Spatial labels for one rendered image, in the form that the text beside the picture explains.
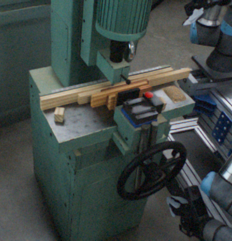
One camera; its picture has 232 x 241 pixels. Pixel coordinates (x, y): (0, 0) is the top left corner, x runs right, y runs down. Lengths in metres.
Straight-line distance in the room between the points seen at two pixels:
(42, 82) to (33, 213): 0.82
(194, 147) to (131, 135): 1.11
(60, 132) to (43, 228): 0.91
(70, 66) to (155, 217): 1.09
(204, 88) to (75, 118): 0.84
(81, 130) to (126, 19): 0.41
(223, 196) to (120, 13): 0.64
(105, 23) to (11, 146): 1.44
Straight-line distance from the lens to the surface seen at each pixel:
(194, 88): 1.75
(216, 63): 1.78
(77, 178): 1.31
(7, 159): 2.25
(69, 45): 1.32
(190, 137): 2.24
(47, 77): 1.55
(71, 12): 1.25
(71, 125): 1.16
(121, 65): 1.19
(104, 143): 1.22
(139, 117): 1.08
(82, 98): 1.23
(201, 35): 1.69
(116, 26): 1.05
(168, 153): 1.53
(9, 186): 2.12
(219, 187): 1.09
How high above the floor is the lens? 1.72
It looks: 39 degrees down
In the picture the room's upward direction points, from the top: 8 degrees clockwise
